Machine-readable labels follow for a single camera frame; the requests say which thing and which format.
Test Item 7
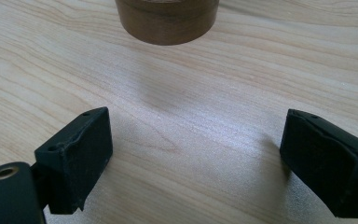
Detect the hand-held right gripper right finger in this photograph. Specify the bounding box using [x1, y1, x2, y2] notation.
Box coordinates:
[280, 108, 358, 218]

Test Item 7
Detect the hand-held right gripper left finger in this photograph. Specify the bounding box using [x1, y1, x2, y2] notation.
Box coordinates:
[34, 106, 114, 215]

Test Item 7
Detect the brown steel-lined cup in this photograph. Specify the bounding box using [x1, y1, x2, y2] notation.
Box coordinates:
[115, 0, 221, 47]

